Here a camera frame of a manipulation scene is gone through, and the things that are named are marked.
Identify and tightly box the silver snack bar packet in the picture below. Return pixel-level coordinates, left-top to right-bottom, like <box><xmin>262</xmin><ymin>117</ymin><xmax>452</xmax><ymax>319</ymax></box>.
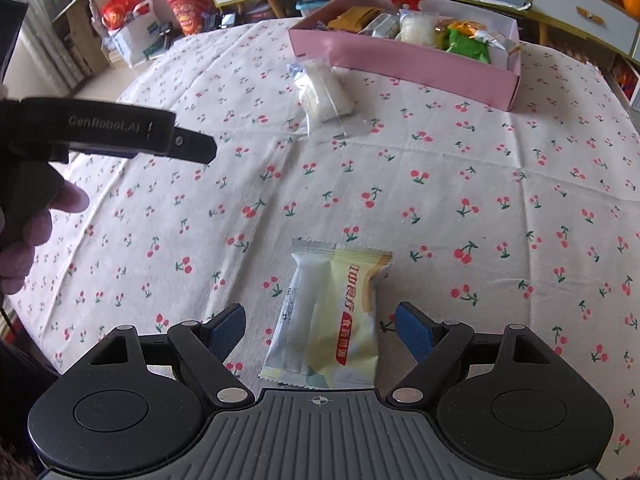
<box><xmin>362</xmin><ymin>12</ymin><xmax>401</xmax><ymax>38</ymax></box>

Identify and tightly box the cherry print cloth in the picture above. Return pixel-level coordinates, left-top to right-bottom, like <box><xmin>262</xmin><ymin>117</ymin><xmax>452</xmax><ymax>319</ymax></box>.
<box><xmin>10</xmin><ymin>12</ymin><xmax>640</xmax><ymax>480</ymax></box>

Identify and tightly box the clear white rice cake packet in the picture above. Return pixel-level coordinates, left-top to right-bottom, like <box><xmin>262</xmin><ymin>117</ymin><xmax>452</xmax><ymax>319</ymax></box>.
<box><xmin>397</xmin><ymin>10</ymin><xmax>436</xmax><ymax>43</ymax></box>
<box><xmin>287</xmin><ymin>57</ymin><xmax>358</xmax><ymax>138</ymax></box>

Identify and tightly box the pink cardboard box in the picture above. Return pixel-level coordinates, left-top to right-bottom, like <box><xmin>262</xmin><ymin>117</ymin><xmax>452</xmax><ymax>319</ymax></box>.
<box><xmin>288</xmin><ymin>0</ymin><xmax>523</xmax><ymax>112</ymax></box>

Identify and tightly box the wooden shelf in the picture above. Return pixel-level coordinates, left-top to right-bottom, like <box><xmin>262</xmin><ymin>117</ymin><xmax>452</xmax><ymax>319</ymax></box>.
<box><xmin>50</xmin><ymin>0</ymin><xmax>131</xmax><ymax>76</ymax></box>

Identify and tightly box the green snack packet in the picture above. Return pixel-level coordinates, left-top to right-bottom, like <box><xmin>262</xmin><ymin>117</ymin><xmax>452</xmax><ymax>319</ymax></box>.
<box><xmin>445</xmin><ymin>27</ymin><xmax>491</xmax><ymax>63</ymax></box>

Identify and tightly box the person's left hand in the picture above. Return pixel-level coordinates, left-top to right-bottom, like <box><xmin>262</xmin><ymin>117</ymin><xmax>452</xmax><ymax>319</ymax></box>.
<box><xmin>0</xmin><ymin>182</ymin><xmax>91</xmax><ymax>297</ymax></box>

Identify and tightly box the white paper bag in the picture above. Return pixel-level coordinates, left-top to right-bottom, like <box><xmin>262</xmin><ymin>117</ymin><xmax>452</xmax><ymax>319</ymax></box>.
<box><xmin>107</xmin><ymin>0</ymin><xmax>163</xmax><ymax>68</ymax></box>

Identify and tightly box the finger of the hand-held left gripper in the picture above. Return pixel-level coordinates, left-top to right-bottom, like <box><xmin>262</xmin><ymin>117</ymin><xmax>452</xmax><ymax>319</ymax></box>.
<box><xmin>167</xmin><ymin>127</ymin><xmax>217</xmax><ymax>164</ymax></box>

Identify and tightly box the pale yellow bread packet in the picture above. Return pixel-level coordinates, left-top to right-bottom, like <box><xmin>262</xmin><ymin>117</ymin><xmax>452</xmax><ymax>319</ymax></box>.
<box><xmin>259</xmin><ymin>239</ymin><xmax>393</xmax><ymax>391</ymax></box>

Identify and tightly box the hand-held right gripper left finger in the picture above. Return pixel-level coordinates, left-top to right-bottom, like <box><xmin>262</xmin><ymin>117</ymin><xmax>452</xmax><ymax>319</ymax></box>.
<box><xmin>87</xmin><ymin>304</ymin><xmax>253</xmax><ymax>407</ymax></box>

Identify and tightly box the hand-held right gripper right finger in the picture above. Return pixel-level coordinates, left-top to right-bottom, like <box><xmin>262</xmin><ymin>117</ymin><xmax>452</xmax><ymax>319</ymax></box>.
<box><xmin>386</xmin><ymin>302</ymin><xmax>566</xmax><ymax>406</ymax></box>

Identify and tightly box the red printed gift bag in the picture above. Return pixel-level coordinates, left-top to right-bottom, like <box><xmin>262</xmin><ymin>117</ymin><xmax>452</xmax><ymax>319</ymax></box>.
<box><xmin>166</xmin><ymin>0</ymin><xmax>216</xmax><ymax>36</ymax></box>

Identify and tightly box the golden brown snack packet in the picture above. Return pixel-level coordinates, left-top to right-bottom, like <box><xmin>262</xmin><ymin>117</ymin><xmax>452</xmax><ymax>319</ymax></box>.
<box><xmin>327</xmin><ymin>6</ymin><xmax>381</xmax><ymax>33</ymax></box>

